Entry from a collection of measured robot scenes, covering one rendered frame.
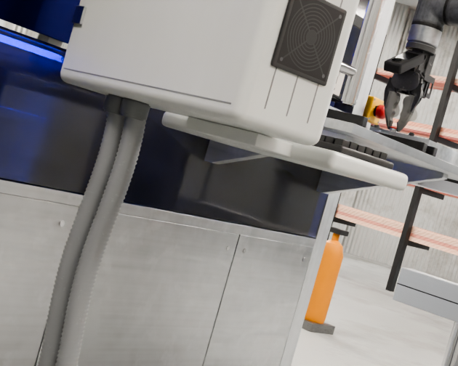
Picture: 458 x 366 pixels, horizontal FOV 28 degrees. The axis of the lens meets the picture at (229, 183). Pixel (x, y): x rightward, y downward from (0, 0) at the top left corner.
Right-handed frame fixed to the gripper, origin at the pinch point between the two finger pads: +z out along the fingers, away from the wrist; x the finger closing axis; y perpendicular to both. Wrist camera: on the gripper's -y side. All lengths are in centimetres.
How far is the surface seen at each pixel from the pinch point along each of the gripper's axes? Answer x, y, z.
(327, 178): 22.9, 15.7, 16.5
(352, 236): 466, 853, 74
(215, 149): 22.8, -34.3, 17.5
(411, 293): 28, 101, 46
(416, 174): -1.7, 15.7, 9.5
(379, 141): -14.7, -31.4, 7.0
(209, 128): -10, -79, 15
